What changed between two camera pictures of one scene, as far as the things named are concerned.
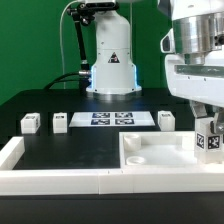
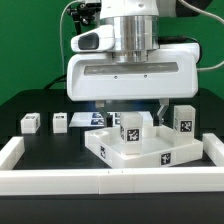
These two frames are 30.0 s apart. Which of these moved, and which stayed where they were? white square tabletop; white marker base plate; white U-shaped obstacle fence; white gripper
Moved: white gripper; white square tabletop
Stayed: white marker base plate; white U-shaped obstacle fence
